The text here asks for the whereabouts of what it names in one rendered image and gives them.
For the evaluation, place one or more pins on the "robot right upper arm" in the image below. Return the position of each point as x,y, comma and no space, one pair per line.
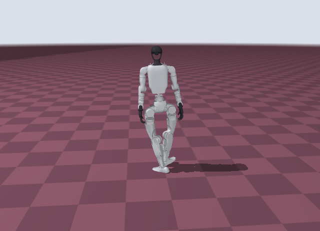
173,77

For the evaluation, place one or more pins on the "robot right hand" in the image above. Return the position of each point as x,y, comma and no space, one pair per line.
180,111

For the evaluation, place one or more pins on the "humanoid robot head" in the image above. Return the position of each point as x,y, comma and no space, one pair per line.
156,50

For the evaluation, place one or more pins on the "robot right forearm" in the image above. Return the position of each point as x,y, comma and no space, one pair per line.
178,96

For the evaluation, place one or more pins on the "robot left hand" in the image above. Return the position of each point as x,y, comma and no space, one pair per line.
140,113

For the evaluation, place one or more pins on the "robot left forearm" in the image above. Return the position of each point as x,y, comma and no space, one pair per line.
140,98

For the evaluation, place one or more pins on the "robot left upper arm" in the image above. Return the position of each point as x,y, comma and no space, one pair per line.
142,78

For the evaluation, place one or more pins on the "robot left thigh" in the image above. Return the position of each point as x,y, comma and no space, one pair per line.
150,123

